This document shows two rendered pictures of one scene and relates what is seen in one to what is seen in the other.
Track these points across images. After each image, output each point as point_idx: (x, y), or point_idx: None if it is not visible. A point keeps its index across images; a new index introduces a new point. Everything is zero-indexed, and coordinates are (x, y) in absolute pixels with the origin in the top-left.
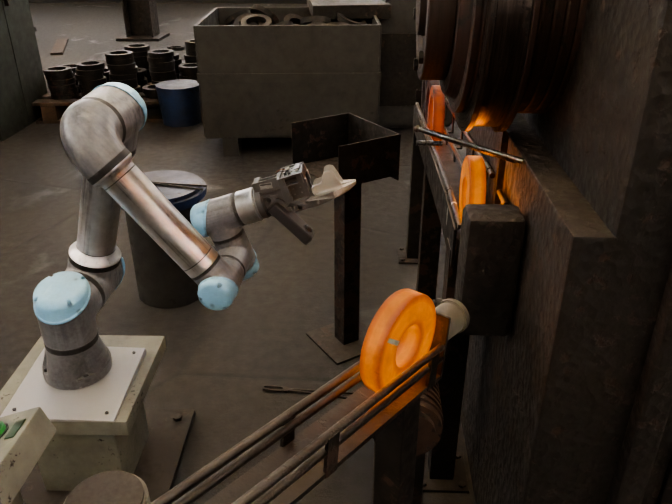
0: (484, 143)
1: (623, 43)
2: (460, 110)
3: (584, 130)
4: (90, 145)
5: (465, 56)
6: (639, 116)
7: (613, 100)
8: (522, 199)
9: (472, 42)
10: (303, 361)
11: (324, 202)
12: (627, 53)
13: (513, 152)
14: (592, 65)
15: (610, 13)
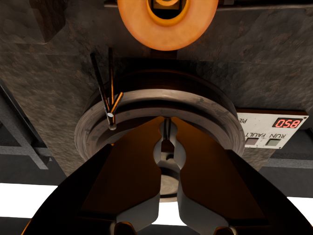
0: (276, 20)
1: (50, 109)
2: (119, 110)
3: (61, 74)
4: None
5: (97, 143)
6: (11, 92)
7: (39, 92)
8: (70, 27)
9: (85, 148)
10: None
11: (74, 175)
12: (43, 107)
13: (126, 51)
14: (76, 100)
15: (72, 116)
